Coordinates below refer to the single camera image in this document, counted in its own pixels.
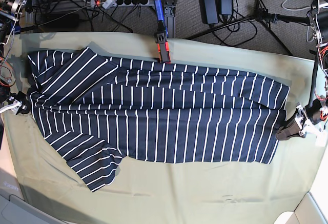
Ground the navy white striped T-shirt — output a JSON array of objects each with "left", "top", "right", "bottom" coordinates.
[{"left": 27, "top": 48, "right": 290, "bottom": 191}]

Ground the grey white cable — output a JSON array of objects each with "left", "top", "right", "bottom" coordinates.
[{"left": 281, "top": 0, "right": 321, "bottom": 43}]

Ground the black power adapter brick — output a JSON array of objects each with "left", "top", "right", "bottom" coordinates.
[{"left": 199, "top": 0, "right": 218, "bottom": 25}]

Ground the grey plastic bin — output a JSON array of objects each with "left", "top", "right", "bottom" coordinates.
[{"left": 1, "top": 169, "right": 67, "bottom": 223}]

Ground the blue orange left clamp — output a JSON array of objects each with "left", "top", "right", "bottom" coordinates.
[{"left": 13, "top": 24, "right": 39, "bottom": 34}]

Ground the blue orange clamp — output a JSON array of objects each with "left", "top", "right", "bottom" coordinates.
[
  {"left": 13, "top": 24, "right": 39, "bottom": 34},
  {"left": 154, "top": 0, "right": 171, "bottom": 63}
]

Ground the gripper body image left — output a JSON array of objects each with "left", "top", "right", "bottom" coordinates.
[{"left": 0, "top": 93, "right": 21, "bottom": 115}]

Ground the white power strip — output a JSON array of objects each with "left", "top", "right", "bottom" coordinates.
[{"left": 89, "top": 0, "right": 154, "bottom": 9}]

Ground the blue orange centre clamp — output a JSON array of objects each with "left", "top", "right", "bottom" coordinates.
[{"left": 154, "top": 0, "right": 171, "bottom": 63}]

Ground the black tripod stand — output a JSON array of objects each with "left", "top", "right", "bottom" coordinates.
[{"left": 186, "top": 0, "right": 310, "bottom": 56}]

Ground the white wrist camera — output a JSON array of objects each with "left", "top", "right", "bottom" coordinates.
[{"left": 315, "top": 131, "right": 327, "bottom": 147}]

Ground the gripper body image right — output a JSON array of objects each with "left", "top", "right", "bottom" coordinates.
[{"left": 294, "top": 102, "right": 324, "bottom": 138}]

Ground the aluminium frame post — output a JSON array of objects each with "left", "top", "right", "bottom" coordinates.
[{"left": 161, "top": 0, "right": 178, "bottom": 38}]

